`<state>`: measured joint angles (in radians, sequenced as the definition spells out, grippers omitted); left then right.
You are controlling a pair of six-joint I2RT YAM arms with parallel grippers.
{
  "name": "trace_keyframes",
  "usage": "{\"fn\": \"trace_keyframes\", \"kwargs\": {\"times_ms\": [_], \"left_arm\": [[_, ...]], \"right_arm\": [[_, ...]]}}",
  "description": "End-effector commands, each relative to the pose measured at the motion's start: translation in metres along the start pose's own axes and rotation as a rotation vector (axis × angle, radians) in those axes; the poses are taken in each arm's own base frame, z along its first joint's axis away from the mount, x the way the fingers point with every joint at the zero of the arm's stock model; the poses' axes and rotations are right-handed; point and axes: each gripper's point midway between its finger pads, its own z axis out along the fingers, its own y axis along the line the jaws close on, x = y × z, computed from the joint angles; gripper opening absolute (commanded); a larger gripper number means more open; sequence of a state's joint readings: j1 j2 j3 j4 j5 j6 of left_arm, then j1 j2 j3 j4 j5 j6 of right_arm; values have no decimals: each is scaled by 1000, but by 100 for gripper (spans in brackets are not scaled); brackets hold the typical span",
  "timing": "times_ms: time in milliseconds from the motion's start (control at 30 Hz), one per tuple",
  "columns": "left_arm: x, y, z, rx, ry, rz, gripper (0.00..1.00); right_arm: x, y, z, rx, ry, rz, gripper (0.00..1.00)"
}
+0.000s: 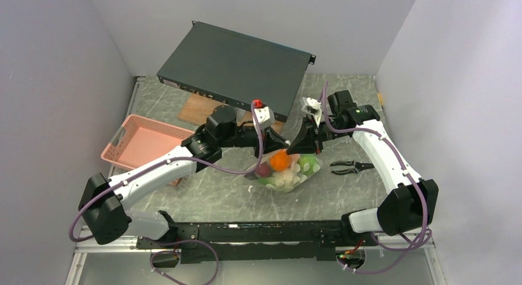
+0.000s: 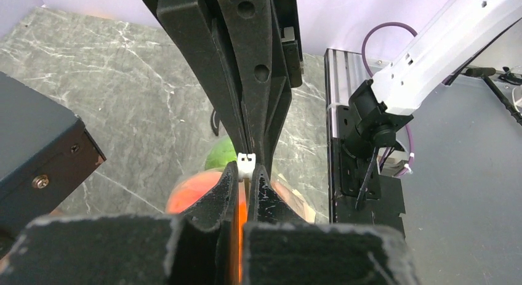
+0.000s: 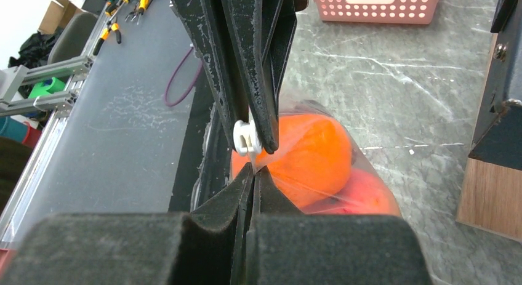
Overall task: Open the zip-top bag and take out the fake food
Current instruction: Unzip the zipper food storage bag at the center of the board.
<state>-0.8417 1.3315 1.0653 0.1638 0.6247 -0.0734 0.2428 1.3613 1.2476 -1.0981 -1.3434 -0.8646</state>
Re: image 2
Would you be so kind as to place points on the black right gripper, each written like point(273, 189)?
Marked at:
point(259, 31)

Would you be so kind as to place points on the green fake vegetable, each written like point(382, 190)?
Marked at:
point(220, 154)

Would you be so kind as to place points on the orange fake fruit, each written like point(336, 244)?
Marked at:
point(189, 228)

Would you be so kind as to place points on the dark rack network switch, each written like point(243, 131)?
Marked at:
point(46, 153)

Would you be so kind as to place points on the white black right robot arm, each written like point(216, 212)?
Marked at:
point(461, 29)

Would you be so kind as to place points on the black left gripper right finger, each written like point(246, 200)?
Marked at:
point(304, 253)

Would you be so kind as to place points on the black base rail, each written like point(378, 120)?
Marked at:
point(357, 128)

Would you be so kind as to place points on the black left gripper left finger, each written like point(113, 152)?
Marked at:
point(81, 249)

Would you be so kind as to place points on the clear zip top bag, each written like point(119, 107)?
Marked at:
point(244, 185)

